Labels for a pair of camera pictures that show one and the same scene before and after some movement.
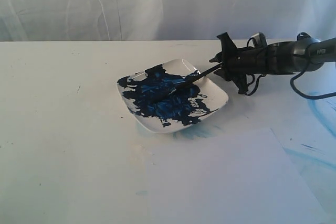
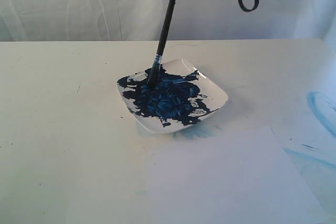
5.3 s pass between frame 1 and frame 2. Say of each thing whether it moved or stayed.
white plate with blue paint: stayed
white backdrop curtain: stayed
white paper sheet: stayed
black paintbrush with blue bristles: moved
